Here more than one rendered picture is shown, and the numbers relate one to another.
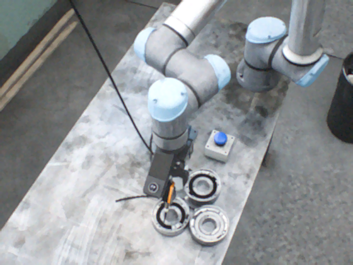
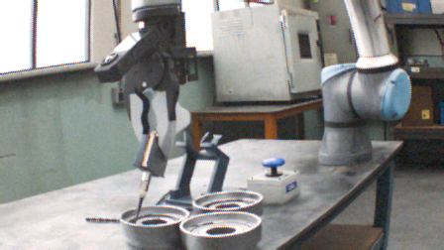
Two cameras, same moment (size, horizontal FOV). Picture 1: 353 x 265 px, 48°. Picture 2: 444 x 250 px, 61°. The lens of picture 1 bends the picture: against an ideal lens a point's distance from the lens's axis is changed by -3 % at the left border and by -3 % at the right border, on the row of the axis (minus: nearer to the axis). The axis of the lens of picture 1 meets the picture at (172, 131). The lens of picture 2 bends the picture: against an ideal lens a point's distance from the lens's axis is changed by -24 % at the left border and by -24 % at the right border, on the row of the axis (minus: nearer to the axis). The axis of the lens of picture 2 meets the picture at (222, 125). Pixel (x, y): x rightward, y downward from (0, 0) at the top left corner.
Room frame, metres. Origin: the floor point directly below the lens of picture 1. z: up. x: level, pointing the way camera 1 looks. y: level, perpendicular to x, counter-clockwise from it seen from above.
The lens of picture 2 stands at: (-0.16, -0.18, 1.04)
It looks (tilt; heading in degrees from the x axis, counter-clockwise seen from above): 7 degrees down; 9
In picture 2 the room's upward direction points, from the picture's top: 5 degrees counter-clockwise
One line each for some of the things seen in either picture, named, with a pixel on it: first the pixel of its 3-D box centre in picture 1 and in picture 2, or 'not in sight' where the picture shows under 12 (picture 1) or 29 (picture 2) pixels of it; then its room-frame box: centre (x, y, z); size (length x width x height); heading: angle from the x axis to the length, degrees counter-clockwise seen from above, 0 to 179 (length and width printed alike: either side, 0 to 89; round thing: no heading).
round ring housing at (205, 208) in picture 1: (209, 226); (221, 236); (0.42, -0.08, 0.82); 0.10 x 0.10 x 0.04
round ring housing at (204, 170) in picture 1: (202, 187); (228, 211); (0.53, -0.08, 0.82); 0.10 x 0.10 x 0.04
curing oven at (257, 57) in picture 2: not in sight; (276, 54); (3.11, -0.09, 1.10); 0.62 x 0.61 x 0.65; 152
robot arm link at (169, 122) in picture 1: (169, 108); not in sight; (0.50, 0.00, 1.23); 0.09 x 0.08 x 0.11; 131
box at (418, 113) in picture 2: not in sight; (418, 104); (3.85, -1.47, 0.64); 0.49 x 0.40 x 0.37; 67
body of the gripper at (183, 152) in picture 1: (173, 149); (160, 49); (0.51, 0.00, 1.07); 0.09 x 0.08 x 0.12; 155
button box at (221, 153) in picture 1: (220, 144); (276, 185); (0.67, -0.14, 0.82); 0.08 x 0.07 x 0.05; 152
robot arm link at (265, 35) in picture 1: (266, 41); (346, 90); (0.95, -0.32, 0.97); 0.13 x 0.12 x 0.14; 41
